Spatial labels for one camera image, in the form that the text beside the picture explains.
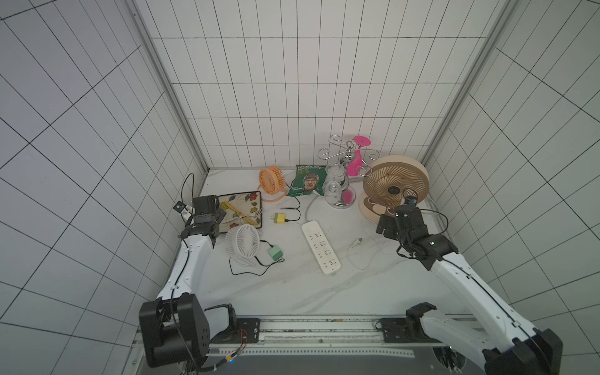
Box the yellow plug adapter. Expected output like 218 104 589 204
273 212 288 224

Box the white power strip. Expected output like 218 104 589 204
301 220 342 275

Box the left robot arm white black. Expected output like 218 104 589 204
138 195 232 374

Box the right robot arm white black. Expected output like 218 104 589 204
376 204 563 374

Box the white desk fan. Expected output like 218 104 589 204
225 224 260 267

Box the beige bear desk fan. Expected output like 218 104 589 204
359 156 430 224

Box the orange small fan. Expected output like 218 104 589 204
259 166 288 203

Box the decorated square plate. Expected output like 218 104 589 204
218 191 263 234

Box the silver glass holder stand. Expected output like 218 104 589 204
317 134 380 209

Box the green snack bag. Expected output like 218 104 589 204
287 164 327 197

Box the black orange fan cable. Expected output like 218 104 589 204
280 174 302 222

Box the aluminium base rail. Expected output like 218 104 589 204
198 306 495 351

